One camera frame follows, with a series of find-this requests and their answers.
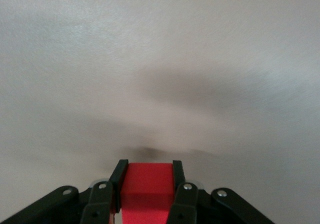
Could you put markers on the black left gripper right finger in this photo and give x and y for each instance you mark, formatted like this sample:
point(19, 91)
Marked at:
point(187, 204)

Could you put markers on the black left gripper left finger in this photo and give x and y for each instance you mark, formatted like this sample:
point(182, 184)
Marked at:
point(97, 204)

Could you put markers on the red cube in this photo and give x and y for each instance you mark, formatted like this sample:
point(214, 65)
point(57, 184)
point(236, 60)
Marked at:
point(147, 184)

